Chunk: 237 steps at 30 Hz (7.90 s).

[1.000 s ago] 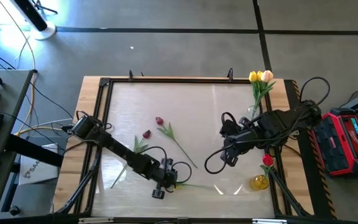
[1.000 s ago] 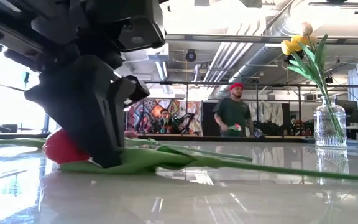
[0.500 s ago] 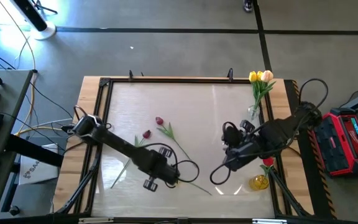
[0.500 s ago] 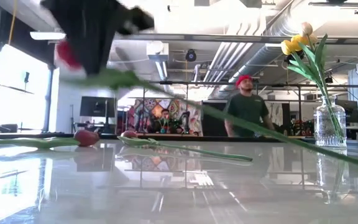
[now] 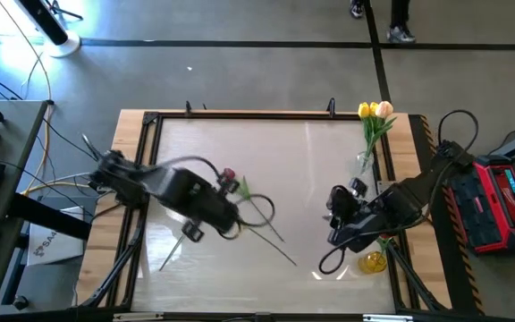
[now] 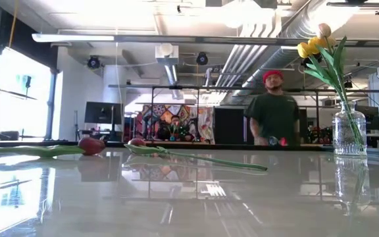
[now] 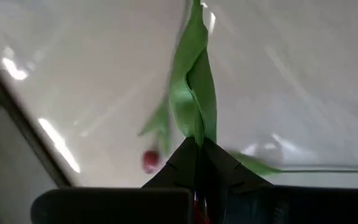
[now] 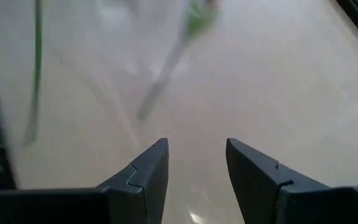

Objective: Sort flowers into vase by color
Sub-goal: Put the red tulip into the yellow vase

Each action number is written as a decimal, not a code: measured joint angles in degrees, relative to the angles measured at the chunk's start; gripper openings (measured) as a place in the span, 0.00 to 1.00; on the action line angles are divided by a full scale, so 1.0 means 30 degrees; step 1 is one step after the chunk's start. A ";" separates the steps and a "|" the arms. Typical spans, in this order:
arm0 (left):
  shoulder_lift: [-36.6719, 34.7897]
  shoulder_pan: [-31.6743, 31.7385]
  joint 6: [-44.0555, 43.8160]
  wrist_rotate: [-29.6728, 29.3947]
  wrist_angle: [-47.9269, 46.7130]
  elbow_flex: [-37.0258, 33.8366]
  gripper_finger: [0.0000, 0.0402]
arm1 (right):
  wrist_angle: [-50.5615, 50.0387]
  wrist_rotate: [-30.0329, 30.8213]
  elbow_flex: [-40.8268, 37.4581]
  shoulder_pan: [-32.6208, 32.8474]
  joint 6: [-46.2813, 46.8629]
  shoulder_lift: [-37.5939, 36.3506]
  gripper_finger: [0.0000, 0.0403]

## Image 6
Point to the dark red artificial tulip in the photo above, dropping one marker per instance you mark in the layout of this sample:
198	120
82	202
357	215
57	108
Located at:
137	142
90	145

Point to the yellow artificial tulip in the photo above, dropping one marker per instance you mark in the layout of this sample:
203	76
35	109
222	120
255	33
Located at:
304	50
318	42

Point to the clear glass vase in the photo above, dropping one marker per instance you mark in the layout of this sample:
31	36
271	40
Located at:
344	138

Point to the person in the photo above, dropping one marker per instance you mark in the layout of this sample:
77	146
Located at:
273	115
175	121

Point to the colourful patchwork quilt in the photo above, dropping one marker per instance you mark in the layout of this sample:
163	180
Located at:
158	112

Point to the black partition panel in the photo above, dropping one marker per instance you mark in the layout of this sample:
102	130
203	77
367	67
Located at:
232	125

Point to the black round ceiling spotlight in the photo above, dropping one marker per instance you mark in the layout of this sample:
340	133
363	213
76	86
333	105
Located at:
93	62
202	58

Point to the white ceiling unit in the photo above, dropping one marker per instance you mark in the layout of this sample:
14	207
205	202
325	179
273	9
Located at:
166	54

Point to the black computer monitor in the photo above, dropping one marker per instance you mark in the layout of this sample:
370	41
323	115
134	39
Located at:
373	118
103	113

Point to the white glossy table mat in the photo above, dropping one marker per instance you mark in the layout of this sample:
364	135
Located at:
176	214

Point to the long white light bar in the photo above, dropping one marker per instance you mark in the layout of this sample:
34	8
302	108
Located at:
77	37

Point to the black aluminium table frame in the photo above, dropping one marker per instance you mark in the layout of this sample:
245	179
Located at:
209	147

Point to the black metal rack frame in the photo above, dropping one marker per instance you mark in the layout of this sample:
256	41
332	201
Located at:
209	88

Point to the silver ventilation duct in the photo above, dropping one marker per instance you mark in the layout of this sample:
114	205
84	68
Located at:
275	59

